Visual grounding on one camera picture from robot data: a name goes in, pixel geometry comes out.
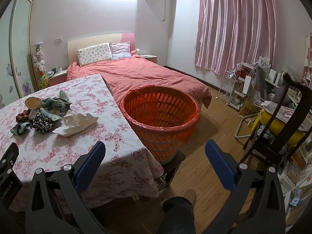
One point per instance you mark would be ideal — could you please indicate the dark wooden chair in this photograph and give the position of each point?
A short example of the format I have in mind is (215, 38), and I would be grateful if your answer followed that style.
(290, 121)

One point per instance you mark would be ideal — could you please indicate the orange and white tube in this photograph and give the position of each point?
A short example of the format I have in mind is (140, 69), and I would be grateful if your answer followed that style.
(33, 102)

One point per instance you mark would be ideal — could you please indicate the hanging plush toys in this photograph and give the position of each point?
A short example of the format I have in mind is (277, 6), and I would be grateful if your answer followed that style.
(39, 61)

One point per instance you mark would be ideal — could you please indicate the pink striped curtain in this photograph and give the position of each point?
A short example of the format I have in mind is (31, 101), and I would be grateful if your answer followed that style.
(236, 29)

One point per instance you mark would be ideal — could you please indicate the grey sock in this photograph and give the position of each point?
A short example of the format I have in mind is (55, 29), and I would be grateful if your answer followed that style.
(52, 104)

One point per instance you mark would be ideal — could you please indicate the pink striped pillow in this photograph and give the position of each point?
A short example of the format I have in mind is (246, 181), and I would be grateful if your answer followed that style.
(120, 48)

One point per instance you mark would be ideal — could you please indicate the beige and pink headboard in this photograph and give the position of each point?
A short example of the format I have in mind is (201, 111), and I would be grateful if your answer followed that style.
(97, 39)

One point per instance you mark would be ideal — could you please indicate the nightstand with book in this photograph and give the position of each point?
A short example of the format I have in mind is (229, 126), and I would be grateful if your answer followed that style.
(152, 59)

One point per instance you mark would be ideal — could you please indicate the yellow cushion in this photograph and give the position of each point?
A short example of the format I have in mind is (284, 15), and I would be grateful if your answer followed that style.
(268, 118)

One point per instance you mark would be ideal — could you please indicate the white floral pillow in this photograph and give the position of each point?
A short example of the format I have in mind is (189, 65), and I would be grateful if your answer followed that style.
(95, 53)

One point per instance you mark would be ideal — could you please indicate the green sock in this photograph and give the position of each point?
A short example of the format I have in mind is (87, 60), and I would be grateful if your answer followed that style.
(64, 97)

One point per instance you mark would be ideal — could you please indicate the yellow green plush toy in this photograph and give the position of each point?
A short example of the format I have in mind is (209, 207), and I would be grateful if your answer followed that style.
(43, 81)

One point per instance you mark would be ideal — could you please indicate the white round night lamp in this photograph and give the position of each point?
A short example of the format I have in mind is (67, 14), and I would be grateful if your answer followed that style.
(138, 51)

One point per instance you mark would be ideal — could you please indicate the white mug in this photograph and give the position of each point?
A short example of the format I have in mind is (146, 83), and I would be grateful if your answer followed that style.
(58, 70)

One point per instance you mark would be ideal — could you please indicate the white wall socket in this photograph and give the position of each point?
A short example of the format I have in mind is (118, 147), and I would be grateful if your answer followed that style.
(58, 39)

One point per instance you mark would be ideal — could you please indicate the white paper bag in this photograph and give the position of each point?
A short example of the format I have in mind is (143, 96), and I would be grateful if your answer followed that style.
(249, 85)

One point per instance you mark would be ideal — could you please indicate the white metal tube frame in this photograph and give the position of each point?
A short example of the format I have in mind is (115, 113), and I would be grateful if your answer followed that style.
(240, 126)

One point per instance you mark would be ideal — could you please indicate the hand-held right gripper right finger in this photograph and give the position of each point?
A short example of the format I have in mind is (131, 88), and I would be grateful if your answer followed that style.
(219, 168)

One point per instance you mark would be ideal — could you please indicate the white bookshelf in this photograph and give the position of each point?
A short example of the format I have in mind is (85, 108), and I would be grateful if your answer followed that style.
(308, 53)

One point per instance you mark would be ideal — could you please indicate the floral sliding door wardrobe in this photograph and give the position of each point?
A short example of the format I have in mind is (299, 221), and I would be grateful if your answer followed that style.
(19, 41)

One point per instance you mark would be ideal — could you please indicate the brown crumpled cloth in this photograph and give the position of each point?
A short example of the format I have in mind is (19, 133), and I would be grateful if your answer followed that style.
(23, 115)

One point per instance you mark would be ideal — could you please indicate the orange plastic laundry basket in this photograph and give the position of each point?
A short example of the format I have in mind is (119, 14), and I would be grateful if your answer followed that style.
(158, 117)

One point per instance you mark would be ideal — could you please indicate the brown paper bag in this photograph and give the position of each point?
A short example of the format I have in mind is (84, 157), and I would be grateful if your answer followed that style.
(248, 109)

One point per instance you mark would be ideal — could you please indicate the pink nightstand with mug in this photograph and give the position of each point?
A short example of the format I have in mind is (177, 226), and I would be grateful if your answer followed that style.
(58, 79)

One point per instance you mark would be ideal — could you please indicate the black stool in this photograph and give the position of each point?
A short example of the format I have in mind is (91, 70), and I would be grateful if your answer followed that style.
(175, 160)

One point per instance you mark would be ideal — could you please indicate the red duvet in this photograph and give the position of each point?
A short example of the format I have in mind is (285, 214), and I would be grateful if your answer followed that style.
(146, 78)

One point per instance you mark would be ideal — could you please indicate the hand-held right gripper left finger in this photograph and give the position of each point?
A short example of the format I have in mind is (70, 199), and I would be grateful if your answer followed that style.
(90, 165)

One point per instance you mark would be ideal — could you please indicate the pile of boxes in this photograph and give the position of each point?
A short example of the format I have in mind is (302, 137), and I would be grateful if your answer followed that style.
(297, 175)

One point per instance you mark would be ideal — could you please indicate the black white checkered cloth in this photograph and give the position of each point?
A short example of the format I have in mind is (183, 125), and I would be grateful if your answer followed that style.
(42, 124)

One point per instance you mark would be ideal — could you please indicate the brown slipper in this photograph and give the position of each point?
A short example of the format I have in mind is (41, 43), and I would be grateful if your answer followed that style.
(191, 195)

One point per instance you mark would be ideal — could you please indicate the person's leg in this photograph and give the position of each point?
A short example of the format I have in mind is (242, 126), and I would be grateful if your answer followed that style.
(178, 217)

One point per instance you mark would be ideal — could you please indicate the white shelf cart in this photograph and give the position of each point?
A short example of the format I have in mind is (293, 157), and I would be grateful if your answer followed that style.
(240, 81)

